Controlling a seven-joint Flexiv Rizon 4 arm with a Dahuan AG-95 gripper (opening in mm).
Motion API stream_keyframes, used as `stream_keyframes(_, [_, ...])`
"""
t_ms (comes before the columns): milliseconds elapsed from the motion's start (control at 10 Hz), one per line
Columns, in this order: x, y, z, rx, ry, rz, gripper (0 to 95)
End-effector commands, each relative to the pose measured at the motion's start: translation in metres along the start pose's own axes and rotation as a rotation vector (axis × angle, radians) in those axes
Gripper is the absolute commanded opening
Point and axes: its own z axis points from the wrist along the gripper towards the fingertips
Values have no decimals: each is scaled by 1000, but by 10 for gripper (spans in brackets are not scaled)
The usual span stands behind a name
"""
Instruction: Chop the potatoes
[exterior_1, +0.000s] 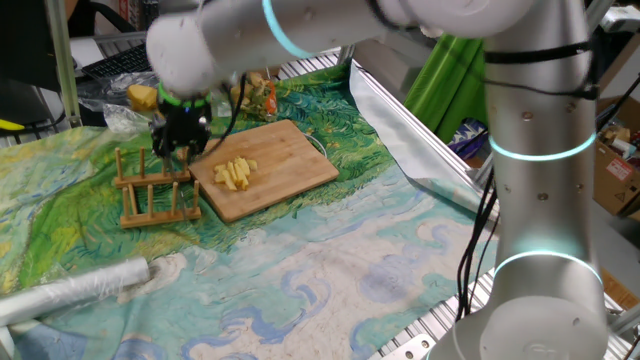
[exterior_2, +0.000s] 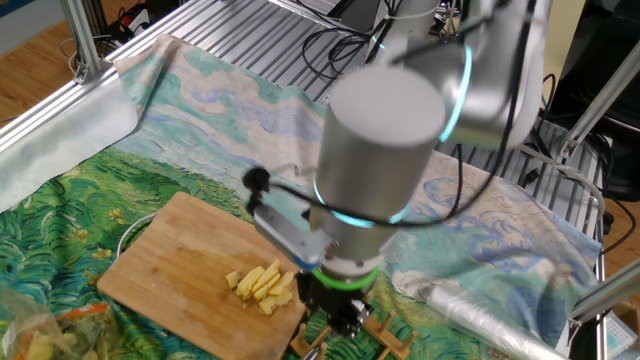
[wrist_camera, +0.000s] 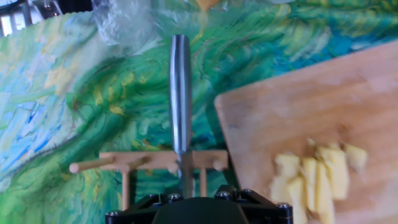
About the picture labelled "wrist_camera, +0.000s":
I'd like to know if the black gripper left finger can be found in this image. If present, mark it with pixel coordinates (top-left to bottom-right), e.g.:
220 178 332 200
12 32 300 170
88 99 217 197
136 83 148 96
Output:
104 192 184 224

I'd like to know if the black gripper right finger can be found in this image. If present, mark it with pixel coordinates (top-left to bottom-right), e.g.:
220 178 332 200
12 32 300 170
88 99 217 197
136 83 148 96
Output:
214 185 294 224

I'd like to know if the steel cleaver knife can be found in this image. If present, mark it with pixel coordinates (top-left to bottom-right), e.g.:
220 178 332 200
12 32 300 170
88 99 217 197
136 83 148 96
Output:
169 34 196 199

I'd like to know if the yellow food block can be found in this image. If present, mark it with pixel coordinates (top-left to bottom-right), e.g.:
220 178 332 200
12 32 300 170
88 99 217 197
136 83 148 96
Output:
302 157 318 213

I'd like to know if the wooden peg rack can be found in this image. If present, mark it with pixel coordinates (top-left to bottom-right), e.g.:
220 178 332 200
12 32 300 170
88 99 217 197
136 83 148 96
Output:
68 150 230 212

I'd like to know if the bamboo cutting board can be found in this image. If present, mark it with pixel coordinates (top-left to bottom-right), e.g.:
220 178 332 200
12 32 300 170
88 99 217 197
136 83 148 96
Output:
214 40 398 224

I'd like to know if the painted landscape tablecloth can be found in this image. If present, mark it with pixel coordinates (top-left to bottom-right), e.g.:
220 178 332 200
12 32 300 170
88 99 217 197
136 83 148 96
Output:
0 0 398 224

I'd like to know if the clear plastic bag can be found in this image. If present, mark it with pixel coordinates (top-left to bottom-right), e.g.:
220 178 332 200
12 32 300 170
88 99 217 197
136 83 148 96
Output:
91 0 193 55

